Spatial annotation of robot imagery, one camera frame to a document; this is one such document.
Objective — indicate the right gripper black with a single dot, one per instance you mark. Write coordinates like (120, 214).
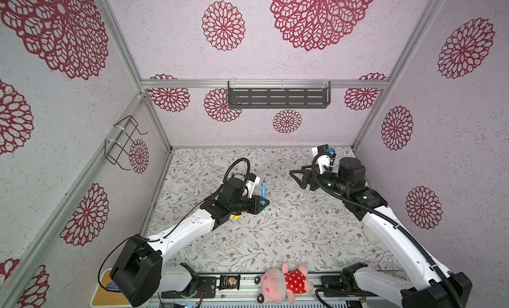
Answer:
(312, 180)

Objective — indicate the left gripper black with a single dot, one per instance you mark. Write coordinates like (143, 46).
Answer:
(256, 205)

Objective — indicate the blue highlighter pen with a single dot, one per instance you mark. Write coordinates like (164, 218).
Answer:
(263, 189)

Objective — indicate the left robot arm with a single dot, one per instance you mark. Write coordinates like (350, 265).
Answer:
(140, 271)

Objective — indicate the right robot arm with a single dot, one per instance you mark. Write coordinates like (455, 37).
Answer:
(430, 284)

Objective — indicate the pink pig plush toy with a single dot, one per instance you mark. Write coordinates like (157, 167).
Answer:
(277, 285)

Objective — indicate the small dark snack packet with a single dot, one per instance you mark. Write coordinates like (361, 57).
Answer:
(229, 282)

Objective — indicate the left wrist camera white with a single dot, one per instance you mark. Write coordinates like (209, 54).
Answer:
(251, 183)

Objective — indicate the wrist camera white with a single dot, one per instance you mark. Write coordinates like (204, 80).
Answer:
(251, 183)
(326, 161)

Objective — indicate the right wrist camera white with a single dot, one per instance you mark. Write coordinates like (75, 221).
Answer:
(326, 161)

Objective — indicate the dark grey wall shelf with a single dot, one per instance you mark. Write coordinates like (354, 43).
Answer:
(277, 98)

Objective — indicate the black wire wall rack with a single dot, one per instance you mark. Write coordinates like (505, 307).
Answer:
(114, 148)

